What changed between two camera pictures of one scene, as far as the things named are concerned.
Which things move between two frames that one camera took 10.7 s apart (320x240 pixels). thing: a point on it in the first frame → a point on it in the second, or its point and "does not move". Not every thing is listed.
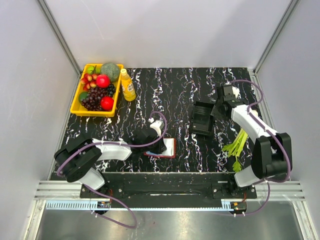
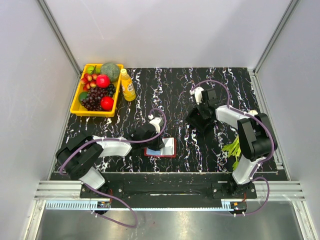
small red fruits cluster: x=89 y=81 does not move
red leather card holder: x=170 y=151 does not move
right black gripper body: x=216 y=111 → x=202 y=107
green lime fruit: x=82 y=95 does not move
